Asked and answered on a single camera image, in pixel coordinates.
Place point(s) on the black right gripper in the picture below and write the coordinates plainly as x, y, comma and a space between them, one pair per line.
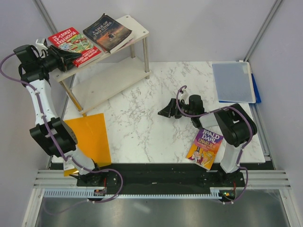
172, 109

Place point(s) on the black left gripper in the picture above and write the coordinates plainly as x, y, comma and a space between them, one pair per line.
65, 61

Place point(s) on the red 13-Storey Treehouse book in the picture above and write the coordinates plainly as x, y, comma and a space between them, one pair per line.
72, 41

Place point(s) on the dark Tale of Two Cities book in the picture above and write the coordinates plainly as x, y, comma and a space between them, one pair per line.
108, 33

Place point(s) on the Roald Dahl Charlie book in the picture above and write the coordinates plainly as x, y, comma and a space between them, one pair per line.
204, 148

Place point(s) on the Taming of the Shrew book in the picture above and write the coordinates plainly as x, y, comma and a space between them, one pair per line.
125, 45

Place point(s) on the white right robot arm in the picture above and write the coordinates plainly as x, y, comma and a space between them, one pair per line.
231, 124

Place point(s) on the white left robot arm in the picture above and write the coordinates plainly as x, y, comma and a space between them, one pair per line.
50, 132

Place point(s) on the white two-tier shelf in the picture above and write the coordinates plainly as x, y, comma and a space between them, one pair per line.
91, 85

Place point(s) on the translucent blue file folder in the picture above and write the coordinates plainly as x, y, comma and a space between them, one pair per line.
233, 82

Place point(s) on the orange plastic file folder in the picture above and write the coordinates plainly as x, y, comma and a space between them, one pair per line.
92, 138

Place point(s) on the blue file folder underneath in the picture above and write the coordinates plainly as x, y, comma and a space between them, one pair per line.
256, 92

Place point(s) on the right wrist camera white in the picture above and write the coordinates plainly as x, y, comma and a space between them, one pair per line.
183, 95

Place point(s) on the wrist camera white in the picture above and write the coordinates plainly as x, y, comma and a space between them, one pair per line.
183, 95
41, 45

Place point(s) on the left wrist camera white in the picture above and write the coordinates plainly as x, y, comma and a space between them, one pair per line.
41, 45

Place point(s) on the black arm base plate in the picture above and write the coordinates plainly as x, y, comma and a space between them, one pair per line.
161, 178

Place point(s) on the aluminium frame rail front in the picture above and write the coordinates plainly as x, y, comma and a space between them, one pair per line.
252, 179

